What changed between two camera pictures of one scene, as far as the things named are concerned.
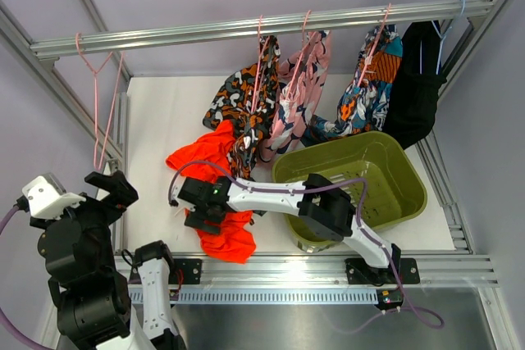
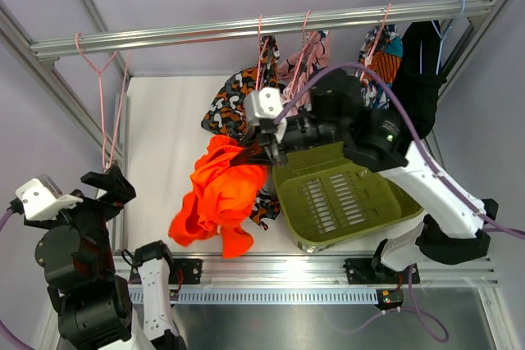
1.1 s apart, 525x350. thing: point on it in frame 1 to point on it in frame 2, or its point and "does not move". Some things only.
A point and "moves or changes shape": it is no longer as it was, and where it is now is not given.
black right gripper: x=197 y=219 to x=255 y=153
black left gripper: x=120 y=192 does not move
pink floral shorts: x=302 y=76 does not move
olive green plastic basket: x=390 y=187 does not move
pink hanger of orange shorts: x=95 y=101 moves or changes shape
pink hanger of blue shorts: x=368 y=60 does not move
